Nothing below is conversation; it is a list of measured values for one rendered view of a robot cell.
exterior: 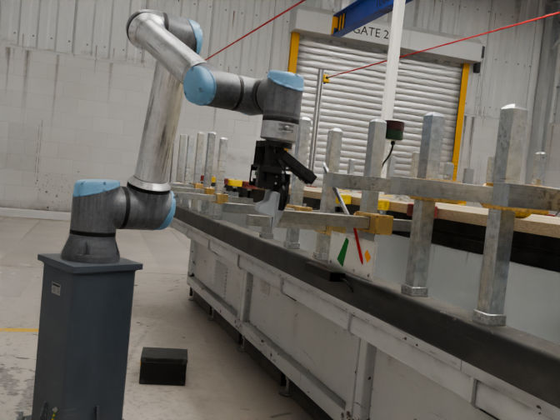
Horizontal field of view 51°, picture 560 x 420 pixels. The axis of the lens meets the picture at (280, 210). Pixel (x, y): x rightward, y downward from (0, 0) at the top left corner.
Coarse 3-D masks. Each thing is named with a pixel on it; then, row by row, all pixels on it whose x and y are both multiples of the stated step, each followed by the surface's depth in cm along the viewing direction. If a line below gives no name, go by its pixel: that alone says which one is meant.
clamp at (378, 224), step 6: (366, 216) 156; (372, 216) 152; (378, 216) 151; (384, 216) 151; (390, 216) 152; (372, 222) 152; (378, 222) 151; (384, 222) 151; (390, 222) 152; (360, 228) 158; (366, 228) 155; (372, 228) 152; (378, 228) 151; (384, 228) 152; (390, 228) 152; (384, 234) 152; (390, 234) 152
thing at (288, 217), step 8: (288, 216) 145; (296, 216) 146; (304, 216) 147; (312, 216) 148; (320, 216) 149; (328, 216) 149; (336, 216) 150; (344, 216) 151; (352, 216) 152; (360, 216) 155; (312, 224) 148; (320, 224) 149; (328, 224) 150; (336, 224) 150; (344, 224) 151; (352, 224) 152; (360, 224) 153; (368, 224) 154; (400, 224) 157; (408, 224) 158
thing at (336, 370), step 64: (256, 192) 307; (192, 256) 429; (384, 256) 188; (448, 256) 158; (512, 256) 137; (256, 320) 302; (320, 320) 234; (512, 320) 135; (320, 384) 228; (384, 384) 188
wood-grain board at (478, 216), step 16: (288, 192) 262; (304, 192) 246; (320, 192) 232; (352, 192) 321; (400, 208) 179; (448, 208) 168; (464, 208) 192; (480, 208) 225; (480, 224) 146; (528, 224) 131; (544, 224) 127
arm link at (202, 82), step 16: (144, 16) 178; (160, 16) 185; (128, 32) 179; (144, 32) 172; (160, 32) 168; (144, 48) 176; (160, 48) 162; (176, 48) 157; (176, 64) 153; (192, 64) 148; (208, 64) 147; (192, 80) 142; (208, 80) 140; (224, 80) 143; (240, 80) 146; (192, 96) 142; (208, 96) 142; (224, 96) 144; (240, 96) 146
